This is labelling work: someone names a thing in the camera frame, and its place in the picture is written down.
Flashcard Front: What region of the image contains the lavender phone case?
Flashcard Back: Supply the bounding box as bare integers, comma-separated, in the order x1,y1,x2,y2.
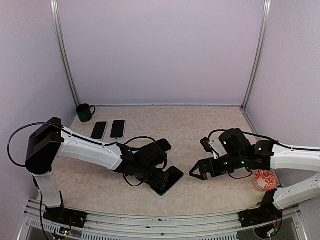
90,121,108,141

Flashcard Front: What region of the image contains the left aluminium frame post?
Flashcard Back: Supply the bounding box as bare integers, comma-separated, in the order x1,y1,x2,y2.
50,0,81,107

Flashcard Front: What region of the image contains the aluminium frame post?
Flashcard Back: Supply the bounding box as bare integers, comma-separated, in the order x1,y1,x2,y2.
241,0,272,112
50,0,81,107

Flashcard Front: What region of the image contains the red white patterned dish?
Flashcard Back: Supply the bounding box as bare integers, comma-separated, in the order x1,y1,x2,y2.
253,169,277,191

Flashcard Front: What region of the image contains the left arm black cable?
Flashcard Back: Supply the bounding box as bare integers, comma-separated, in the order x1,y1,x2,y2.
7,122,118,168

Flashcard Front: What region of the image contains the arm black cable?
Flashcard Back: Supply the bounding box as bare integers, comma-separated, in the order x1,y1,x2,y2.
207,129,320,152
7,122,118,168

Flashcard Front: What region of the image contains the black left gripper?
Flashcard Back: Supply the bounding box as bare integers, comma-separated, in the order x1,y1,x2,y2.
135,166,170,191

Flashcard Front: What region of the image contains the front aluminium rail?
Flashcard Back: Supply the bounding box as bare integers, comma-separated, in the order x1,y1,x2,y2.
14,199,311,240

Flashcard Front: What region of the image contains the light blue phone case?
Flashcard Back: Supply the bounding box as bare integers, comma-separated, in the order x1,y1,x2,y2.
109,119,126,140

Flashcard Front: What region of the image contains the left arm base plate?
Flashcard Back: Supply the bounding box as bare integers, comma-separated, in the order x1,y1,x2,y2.
43,205,88,228

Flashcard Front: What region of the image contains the black phone case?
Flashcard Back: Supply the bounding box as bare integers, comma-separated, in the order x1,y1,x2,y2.
156,138,172,152

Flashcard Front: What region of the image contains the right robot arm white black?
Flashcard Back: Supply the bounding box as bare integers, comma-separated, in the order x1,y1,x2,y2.
189,128,320,222

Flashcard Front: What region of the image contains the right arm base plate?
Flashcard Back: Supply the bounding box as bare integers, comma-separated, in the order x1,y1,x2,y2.
238,204,283,228

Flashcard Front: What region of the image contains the dark green mug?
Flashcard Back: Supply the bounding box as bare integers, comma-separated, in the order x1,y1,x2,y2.
76,103,96,123

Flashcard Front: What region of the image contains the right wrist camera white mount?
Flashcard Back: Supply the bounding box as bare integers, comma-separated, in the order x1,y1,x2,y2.
200,137,220,159

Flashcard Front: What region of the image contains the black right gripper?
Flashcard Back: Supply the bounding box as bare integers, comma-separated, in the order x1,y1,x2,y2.
189,152,247,181

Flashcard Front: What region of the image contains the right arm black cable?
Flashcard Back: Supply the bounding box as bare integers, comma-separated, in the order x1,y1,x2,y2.
207,129,320,152

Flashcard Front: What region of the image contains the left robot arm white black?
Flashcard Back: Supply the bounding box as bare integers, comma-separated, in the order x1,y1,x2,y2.
25,117,171,223

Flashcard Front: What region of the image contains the right aluminium frame post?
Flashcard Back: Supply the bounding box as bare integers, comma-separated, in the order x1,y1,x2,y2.
241,0,272,112

